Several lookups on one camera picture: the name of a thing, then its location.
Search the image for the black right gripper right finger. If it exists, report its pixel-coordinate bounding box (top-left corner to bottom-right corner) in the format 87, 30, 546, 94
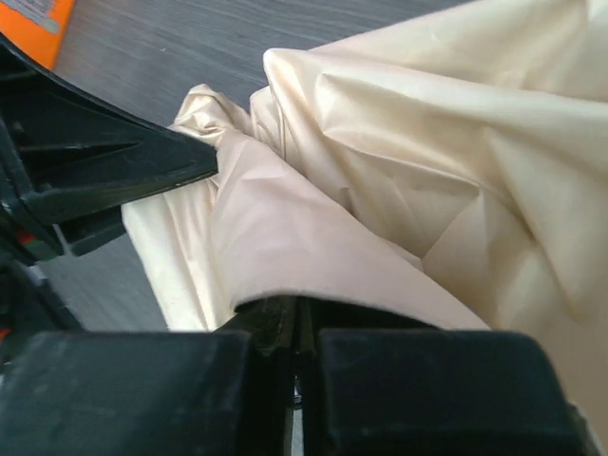
296, 296, 332, 356

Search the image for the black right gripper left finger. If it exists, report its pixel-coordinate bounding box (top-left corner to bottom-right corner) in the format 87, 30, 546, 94
218, 295, 297, 361

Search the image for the beige and black umbrella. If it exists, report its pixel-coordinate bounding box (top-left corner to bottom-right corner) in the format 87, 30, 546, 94
122, 1, 607, 441

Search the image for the orange juice carton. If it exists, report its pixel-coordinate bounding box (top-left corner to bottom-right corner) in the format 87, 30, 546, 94
0, 0, 75, 69

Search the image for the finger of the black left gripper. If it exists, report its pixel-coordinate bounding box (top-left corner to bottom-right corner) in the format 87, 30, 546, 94
1, 37, 218, 257

